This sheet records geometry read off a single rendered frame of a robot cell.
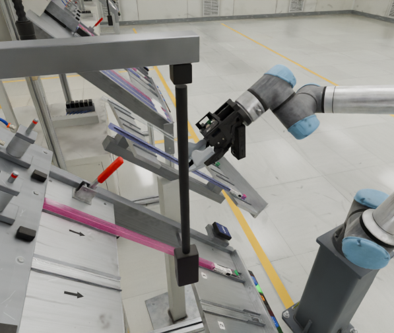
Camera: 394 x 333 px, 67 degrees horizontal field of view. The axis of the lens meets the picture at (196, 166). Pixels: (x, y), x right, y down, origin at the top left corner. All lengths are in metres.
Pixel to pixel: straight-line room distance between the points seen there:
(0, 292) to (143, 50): 0.25
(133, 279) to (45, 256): 1.26
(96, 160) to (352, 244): 1.10
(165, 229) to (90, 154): 0.86
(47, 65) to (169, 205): 0.83
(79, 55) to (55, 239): 0.36
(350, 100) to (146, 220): 0.60
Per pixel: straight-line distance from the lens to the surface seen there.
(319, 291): 1.35
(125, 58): 0.18
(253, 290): 0.79
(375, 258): 0.96
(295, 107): 0.80
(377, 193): 1.10
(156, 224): 0.69
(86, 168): 1.51
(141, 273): 1.72
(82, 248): 0.51
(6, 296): 0.34
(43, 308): 0.43
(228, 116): 0.77
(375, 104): 0.90
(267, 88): 0.79
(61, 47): 0.18
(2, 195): 0.37
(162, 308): 1.59
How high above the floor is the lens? 1.39
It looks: 35 degrees down
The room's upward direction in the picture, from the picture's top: straight up
